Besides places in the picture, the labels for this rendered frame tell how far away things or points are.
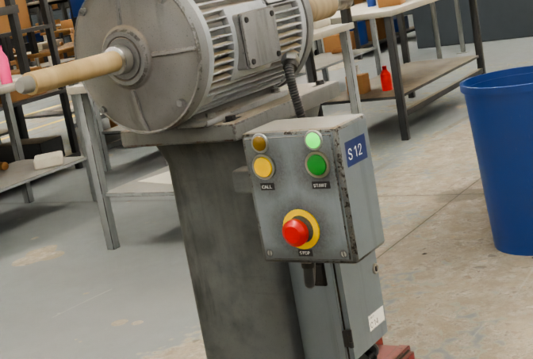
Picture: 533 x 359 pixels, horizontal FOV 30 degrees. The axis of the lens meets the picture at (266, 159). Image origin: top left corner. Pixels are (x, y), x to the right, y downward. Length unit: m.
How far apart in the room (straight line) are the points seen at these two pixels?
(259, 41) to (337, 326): 0.50
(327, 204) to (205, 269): 0.45
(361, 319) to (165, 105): 0.52
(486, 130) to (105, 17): 2.74
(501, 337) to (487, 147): 0.98
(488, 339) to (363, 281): 1.75
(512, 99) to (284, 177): 2.68
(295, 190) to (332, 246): 0.10
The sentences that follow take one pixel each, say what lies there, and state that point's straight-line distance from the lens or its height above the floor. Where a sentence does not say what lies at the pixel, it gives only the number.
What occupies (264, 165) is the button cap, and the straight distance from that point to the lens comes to 1.43.
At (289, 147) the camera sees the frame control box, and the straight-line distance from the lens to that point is 1.41.
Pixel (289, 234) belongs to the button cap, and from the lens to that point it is 1.42.
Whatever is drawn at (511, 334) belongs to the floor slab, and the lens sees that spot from 3.50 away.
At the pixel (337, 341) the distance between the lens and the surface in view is 1.73.
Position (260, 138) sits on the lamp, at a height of 1.11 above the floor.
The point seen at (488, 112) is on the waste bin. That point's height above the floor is 0.62.
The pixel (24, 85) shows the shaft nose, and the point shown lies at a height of 1.25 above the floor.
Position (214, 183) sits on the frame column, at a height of 1.00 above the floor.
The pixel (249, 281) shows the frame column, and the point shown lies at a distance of 1.75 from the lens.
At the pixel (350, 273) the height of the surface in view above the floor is 0.82.
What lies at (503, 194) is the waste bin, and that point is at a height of 0.27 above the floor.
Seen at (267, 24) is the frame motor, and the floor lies 1.26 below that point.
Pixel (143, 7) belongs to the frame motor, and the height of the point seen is 1.32.
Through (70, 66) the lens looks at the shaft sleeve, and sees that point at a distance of 1.45.
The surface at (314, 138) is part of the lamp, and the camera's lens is 1.38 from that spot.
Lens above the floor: 1.36
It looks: 11 degrees down
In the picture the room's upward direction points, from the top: 10 degrees counter-clockwise
